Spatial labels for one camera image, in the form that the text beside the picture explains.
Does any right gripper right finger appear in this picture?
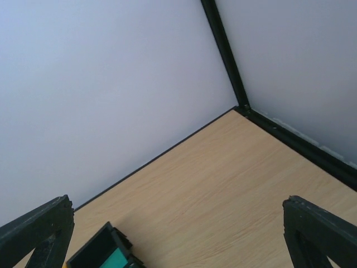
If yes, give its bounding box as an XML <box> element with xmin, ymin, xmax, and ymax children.
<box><xmin>282</xmin><ymin>195</ymin><xmax>356</xmax><ymax>267</ymax></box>

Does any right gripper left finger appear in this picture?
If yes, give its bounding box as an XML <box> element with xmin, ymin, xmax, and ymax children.
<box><xmin>1</xmin><ymin>195</ymin><xmax>74</xmax><ymax>267</ymax></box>

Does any teal card stack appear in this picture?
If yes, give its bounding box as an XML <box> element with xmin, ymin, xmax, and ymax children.
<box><xmin>100</xmin><ymin>248</ymin><xmax>128</xmax><ymax>268</ymax></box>

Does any black bin right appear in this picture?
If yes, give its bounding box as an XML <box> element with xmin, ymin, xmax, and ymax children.
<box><xmin>66</xmin><ymin>222</ymin><xmax>145</xmax><ymax>267</ymax></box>

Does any black enclosure frame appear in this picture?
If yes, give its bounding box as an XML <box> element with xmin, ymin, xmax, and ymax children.
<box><xmin>76</xmin><ymin>1</ymin><xmax>356</xmax><ymax>206</ymax></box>

